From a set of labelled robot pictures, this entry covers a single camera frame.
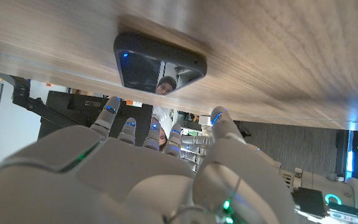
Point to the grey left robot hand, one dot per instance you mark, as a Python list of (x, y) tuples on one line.
[(194, 149)]

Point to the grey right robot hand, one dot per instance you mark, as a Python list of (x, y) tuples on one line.
[(120, 180)]

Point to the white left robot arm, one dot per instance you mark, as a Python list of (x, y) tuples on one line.
[(322, 186)]

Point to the white power strip box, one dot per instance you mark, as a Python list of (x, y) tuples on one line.
[(205, 120)]

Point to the person in white shirt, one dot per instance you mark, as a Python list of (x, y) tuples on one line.
[(160, 115)]

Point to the black Dell monitor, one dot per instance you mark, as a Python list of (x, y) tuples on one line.
[(70, 109)]

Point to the black smartphone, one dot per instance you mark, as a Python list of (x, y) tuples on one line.
[(154, 65)]

